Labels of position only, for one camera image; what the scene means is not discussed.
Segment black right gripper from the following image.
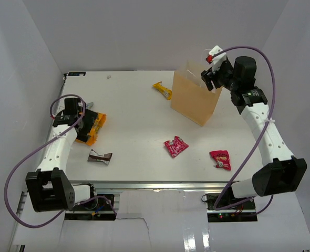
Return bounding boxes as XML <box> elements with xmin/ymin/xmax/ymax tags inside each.
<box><xmin>201</xmin><ymin>59</ymin><xmax>240</xmax><ymax>92</ymax></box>

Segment orange yellow snack bag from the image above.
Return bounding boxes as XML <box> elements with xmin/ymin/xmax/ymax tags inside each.
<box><xmin>76</xmin><ymin>113</ymin><xmax>106</xmax><ymax>146</ymax></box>

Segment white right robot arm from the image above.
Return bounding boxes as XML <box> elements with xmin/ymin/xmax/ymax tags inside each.
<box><xmin>201</xmin><ymin>54</ymin><xmax>307</xmax><ymax>209</ymax></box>

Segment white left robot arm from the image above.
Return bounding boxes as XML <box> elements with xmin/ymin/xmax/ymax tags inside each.
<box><xmin>26</xmin><ymin>98</ymin><xmax>106</xmax><ymax>212</ymax></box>

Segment brown paper bag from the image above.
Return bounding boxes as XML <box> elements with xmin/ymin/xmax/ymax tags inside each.
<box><xmin>171</xmin><ymin>60</ymin><xmax>222</xmax><ymax>127</ymax></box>

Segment silver blue snack wrapper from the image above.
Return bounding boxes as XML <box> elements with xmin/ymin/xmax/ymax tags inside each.
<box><xmin>86</xmin><ymin>102</ymin><xmax>94</xmax><ymax>110</ymax></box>

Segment brown chocolate bar wrapper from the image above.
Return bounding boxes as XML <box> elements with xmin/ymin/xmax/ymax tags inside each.
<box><xmin>87</xmin><ymin>149</ymin><xmax>112</xmax><ymax>165</ymax></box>

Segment left blue corner label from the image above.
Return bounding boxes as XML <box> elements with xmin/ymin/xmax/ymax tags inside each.
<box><xmin>67</xmin><ymin>71</ymin><xmax>86</xmax><ymax>76</ymax></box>

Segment yellow snack bar wrapper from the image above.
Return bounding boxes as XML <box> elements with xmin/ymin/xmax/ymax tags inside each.
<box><xmin>152</xmin><ymin>81</ymin><xmax>172</xmax><ymax>100</ymax></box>

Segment red chips snack packet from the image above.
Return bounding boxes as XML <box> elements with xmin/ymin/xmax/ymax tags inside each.
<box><xmin>209</xmin><ymin>150</ymin><xmax>231</xmax><ymax>171</ymax></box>

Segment pink red snack packet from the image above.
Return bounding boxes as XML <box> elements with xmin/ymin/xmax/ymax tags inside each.
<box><xmin>163</xmin><ymin>136</ymin><xmax>189</xmax><ymax>158</ymax></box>

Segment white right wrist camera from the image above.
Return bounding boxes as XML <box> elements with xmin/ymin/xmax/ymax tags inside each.
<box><xmin>206</xmin><ymin>45</ymin><xmax>227</xmax><ymax>73</ymax></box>

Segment aluminium table frame rail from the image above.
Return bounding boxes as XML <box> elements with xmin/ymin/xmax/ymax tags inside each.
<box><xmin>68</xmin><ymin>180</ymin><xmax>240</xmax><ymax>190</ymax></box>

